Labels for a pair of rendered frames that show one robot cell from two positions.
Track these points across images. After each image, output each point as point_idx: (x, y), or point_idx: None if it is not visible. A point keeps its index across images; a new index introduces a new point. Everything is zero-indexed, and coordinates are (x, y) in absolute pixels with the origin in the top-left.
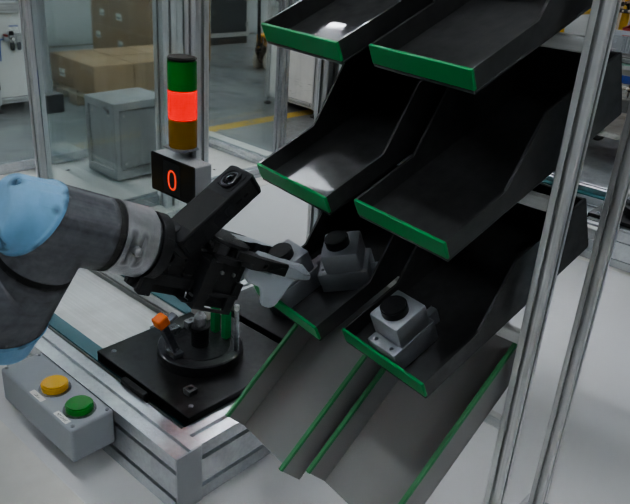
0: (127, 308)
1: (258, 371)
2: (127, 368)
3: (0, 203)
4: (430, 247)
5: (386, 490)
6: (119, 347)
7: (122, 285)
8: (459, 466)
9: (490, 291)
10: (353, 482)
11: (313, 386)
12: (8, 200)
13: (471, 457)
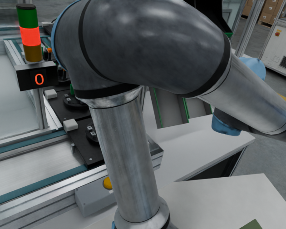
0: (25, 160)
1: (158, 110)
2: None
3: (258, 71)
4: (227, 36)
5: (196, 107)
6: (88, 157)
7: None
8: (150, 107)
9: None
10: (189, 113)
11: (165, 102)
12: (262, 67)
13: (147, 104)
